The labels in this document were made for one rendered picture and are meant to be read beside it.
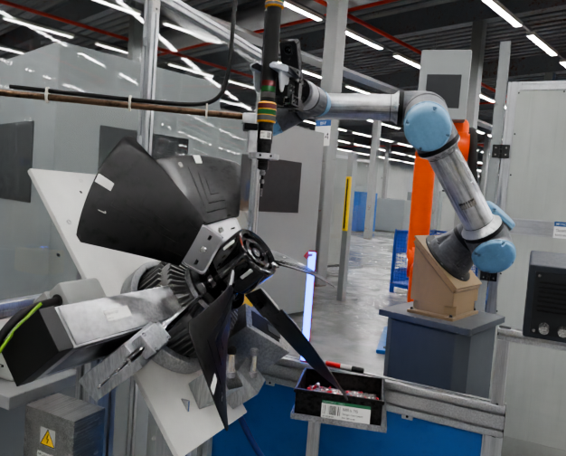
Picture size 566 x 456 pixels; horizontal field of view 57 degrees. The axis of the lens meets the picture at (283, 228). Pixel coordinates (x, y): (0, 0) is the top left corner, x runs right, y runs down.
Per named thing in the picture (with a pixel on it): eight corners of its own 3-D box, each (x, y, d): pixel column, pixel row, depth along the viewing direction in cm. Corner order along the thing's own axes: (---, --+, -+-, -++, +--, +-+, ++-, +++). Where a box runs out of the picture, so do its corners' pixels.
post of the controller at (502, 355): (490, 403, 131) (498, 327, 130) (491, 400, 134) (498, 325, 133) (503, 406, 130) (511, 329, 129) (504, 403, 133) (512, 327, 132)
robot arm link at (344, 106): (448, 84, 150) (282, 80, 160) (450, 93, 141) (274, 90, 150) (443, 123, 155) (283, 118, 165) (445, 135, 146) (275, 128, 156)
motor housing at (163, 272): (160, 377, 107) (203, 346, 102) (110, 282, 112) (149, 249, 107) (221, 351, 127) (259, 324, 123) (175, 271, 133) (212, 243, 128)
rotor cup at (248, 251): (213, 318, 106) (259, 284, 101) (179, 258, 109) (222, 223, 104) (248, 307, 119) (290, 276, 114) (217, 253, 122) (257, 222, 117)
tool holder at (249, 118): (240, 156, 114) (243, 110, 114) (238, 157, 121) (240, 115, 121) (280, 159, 116) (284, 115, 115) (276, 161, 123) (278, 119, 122)
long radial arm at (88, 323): (135, 311, 112) (170, 283, 108) (151, 342, 111) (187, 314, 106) (14, 341, 86) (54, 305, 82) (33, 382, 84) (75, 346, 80)
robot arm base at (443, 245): (440, 238, 179) (462, 219, 174) (470, 272, 174) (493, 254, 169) (423, 242, 167) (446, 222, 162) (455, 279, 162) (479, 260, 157)
